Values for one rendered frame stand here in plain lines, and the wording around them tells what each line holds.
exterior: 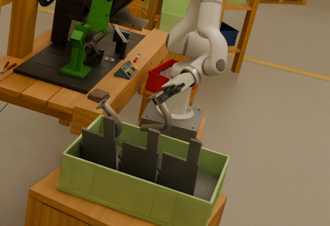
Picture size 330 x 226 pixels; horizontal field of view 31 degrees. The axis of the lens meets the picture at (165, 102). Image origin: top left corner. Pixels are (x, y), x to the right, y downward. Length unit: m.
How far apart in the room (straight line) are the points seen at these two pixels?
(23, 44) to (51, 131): 1.29
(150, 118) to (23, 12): 0.93
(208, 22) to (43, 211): 1.00
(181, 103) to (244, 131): 2.28
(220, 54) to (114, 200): 0.70
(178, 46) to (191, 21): 0.15
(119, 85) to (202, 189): 0.91
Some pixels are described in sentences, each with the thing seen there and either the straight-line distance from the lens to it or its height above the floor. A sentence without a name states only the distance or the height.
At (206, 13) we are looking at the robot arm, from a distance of 2.42.
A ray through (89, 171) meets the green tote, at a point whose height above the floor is 0.92.
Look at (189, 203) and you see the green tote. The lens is 2.30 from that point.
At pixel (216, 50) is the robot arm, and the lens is 2.32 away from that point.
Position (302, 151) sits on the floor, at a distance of 5.16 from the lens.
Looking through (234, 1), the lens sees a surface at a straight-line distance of 6.20.
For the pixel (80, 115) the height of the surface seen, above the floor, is 0.86.
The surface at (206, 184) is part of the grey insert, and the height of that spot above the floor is 0.85.
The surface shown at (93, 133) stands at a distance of 2.40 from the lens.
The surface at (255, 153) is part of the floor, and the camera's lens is 4.87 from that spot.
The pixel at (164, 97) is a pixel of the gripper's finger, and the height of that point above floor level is 1.27.
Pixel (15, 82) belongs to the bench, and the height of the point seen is 0.88.
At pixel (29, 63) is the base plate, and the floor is 0.90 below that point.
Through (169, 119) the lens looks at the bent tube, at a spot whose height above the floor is 1.19.
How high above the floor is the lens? 2.17
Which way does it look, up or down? 24 degrees down
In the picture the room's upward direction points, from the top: 13 degrees clockwise
